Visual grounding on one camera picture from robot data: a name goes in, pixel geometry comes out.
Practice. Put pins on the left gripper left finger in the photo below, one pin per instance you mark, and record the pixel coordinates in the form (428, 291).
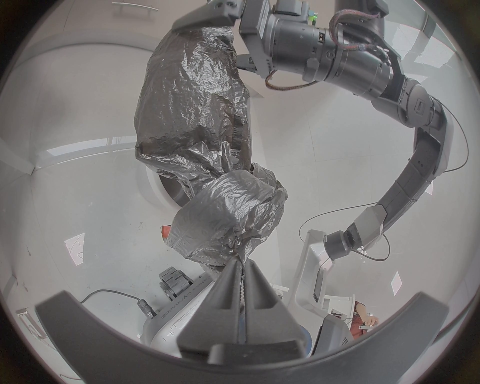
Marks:
(213, 318)

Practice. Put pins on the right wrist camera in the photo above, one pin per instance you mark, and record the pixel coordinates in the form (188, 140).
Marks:
(294, 9)

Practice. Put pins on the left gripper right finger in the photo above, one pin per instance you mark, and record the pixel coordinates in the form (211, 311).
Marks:
(266, 318)

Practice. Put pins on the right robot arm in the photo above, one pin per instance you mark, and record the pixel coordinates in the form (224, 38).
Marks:
(412, 157)

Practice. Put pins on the black plastic bag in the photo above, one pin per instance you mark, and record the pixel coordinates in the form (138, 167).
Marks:
(195, 112)

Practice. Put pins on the white trash bin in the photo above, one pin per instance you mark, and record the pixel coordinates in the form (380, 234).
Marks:
(152, 183)

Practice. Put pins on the person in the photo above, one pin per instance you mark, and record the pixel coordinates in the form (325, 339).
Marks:
(360, 315)

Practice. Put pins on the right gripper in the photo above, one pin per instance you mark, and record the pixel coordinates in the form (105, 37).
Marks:
(292, 45)

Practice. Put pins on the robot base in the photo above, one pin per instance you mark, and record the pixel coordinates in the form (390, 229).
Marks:
(180, 322)

